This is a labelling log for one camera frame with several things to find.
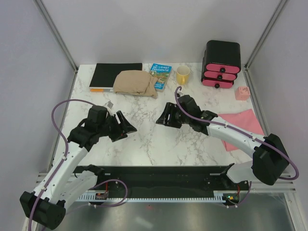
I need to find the aluminium frame post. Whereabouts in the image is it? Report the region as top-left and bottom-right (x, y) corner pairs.
(33, 0), (78, 73)
(244, 0), (289, 70)

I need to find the pink folded t shirt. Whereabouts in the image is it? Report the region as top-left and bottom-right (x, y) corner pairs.
(219, 109), (264, 136)

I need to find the aluminium front rail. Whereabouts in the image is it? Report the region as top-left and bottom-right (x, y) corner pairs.
(36, 173), (295, 193)

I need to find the orange pen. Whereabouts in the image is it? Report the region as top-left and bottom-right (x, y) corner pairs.
(90, 89), (104, 92)

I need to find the white cable duct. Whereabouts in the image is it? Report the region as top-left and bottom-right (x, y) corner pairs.
(76, 192), (237, 203)

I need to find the right aluminium frame post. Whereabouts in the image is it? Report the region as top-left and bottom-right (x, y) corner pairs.
(244, 0), (289, 70)

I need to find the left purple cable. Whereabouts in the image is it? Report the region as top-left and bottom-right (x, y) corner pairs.
(28, 99), (128, 231)

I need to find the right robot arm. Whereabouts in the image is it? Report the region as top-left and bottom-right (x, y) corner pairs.
(156, 95), (289, 190)

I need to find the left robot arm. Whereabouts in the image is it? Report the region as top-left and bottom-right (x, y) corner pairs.
(20, 105), (137, 230)

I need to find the beige t shirt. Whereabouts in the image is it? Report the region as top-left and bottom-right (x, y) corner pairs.
(113, 70), (157, 99)

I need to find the pink cube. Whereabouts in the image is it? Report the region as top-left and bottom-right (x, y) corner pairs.
(235, 86), (250, 101)

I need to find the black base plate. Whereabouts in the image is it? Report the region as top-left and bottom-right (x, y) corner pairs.
(74, 165), (249, 198)

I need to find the black notebook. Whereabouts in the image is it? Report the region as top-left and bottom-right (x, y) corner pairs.
(89, 63), (142, 90)

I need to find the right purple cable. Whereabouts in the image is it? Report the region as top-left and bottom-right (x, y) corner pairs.
(174, 86), (300, 209)

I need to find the purple cable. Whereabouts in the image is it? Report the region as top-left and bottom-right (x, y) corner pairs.
(28, 99), (128, 231)
(174, 86), (300, 209)

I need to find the blue treehouse book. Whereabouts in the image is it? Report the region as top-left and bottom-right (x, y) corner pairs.
(149, 64), (172, 92)

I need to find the yellow mug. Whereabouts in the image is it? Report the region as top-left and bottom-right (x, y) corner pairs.
(176, 65), (191, 85)

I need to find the black pink drawer unit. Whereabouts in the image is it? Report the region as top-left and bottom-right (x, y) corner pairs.
(201, 40), (241, 89)

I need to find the left aluminium frame post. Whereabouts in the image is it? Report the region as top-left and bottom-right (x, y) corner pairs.
(33, 0), (78, 73)

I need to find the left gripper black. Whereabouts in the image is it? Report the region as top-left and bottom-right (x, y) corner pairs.
(97, 111), (137, 142)

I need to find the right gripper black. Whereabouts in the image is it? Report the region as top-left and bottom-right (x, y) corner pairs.
(155, 102), (191, 129)

